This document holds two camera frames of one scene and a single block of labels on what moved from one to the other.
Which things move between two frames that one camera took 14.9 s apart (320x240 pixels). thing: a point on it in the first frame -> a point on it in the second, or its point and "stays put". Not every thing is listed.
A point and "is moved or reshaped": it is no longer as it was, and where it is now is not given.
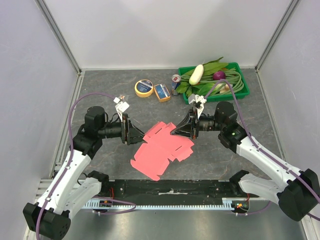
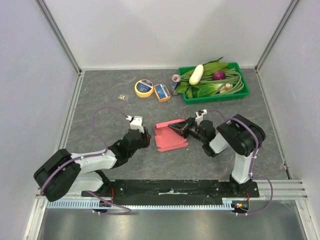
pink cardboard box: [152, 158] is moved or reshaped
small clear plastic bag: [124, 97] stays put
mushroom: [227, 88] stays put
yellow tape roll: [144, 88] stays put
